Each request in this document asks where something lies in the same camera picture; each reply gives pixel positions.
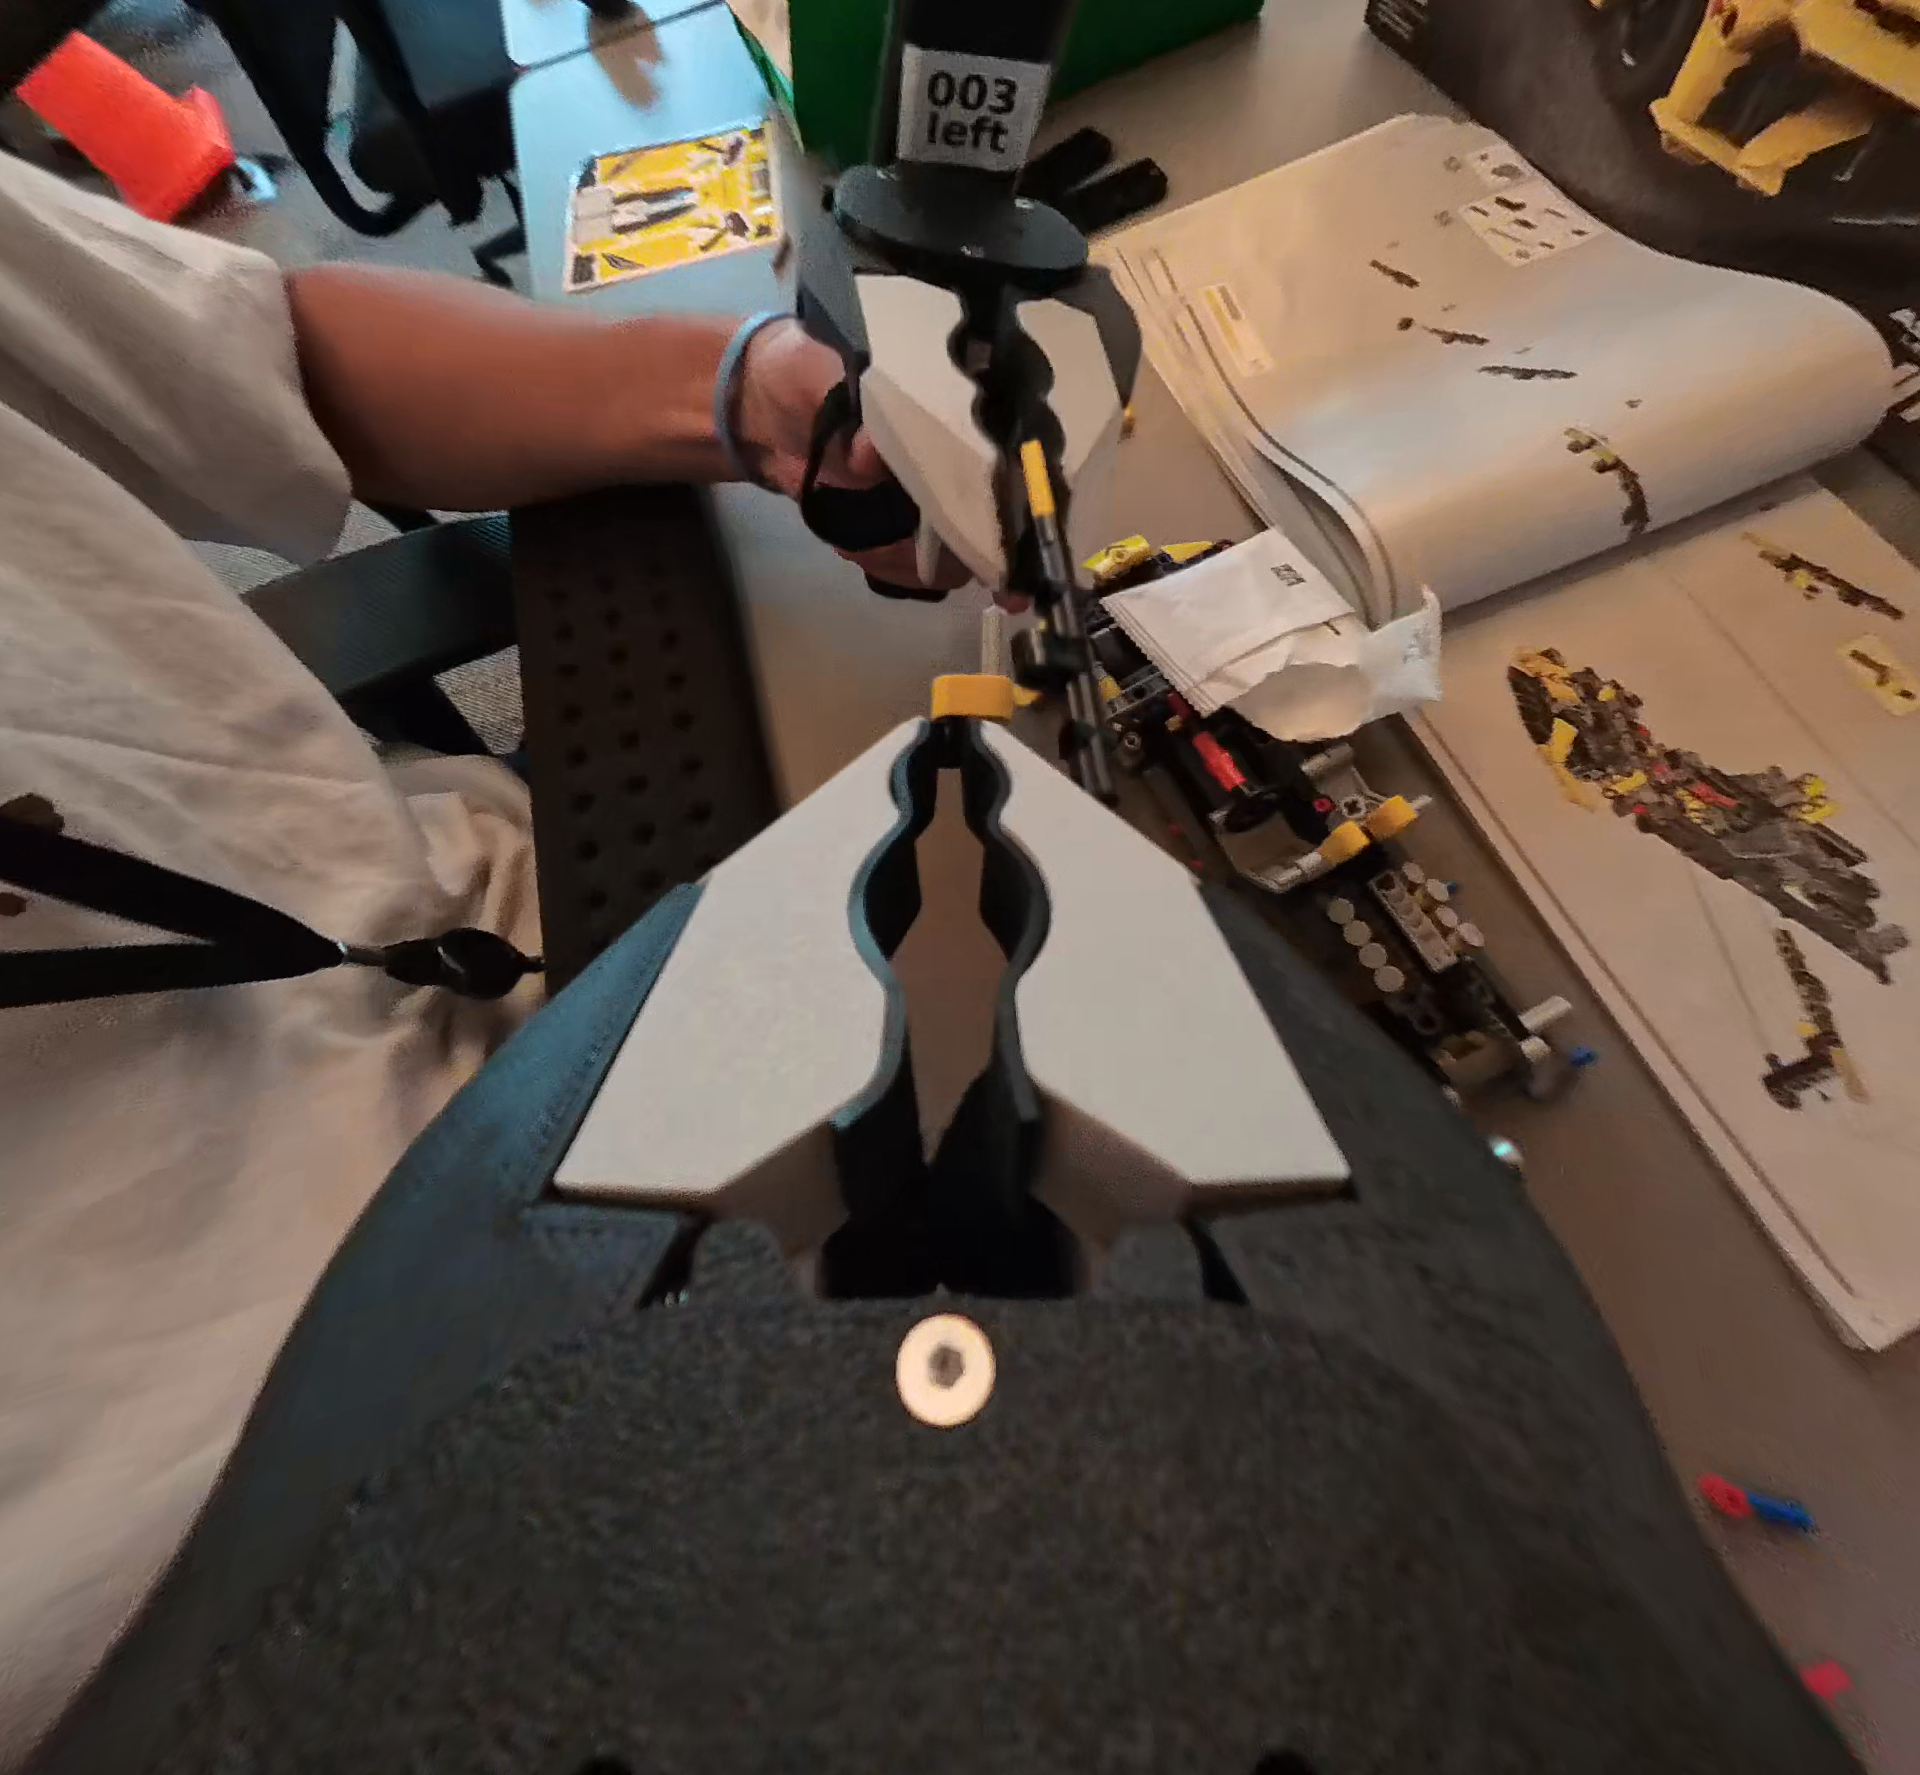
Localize yellow sticker sheet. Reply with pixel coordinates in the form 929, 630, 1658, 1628
563, 125, 781, 295

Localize yellow lego connector grey axle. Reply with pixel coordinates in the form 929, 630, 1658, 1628
925, 604, 1045, 727

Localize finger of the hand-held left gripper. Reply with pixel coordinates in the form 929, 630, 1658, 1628
1024, 295, 1131, 563
853, 273, 1050, 599

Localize lego instruction booklet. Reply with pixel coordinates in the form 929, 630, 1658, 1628
1102, 112, 1920, 1353

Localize person in white T-shirt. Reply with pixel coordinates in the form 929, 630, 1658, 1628
0, 147, 546, 1762

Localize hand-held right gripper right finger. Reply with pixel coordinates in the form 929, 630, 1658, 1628
968, 720, 1355, 1291

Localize person's left hand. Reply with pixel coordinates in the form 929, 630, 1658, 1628
742, 323, 996, 604

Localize scattered small lego pins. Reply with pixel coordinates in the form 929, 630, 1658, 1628
1695, 1471, 1855, 1706

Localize lego car chassis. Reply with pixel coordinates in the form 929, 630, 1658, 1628
982, 538, 1594, 1104

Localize black lego beam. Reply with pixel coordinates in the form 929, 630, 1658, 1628
1011, 515, 1124, 805

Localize Corvette set box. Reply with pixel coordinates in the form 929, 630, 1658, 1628
1365, 0, 1920, 487

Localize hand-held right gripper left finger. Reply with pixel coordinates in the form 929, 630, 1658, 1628
552, 718, 942, 1291

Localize white torn paper bag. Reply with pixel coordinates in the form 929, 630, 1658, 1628
1102, 529, 1445, 743

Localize orange traffic cone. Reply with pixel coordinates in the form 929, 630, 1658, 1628
15, 32, 242, 225

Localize person's left forearm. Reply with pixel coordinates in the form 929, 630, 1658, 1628
283, 264, 753, 510

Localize black office chair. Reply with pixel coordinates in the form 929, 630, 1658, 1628
89, 0, 527, 283

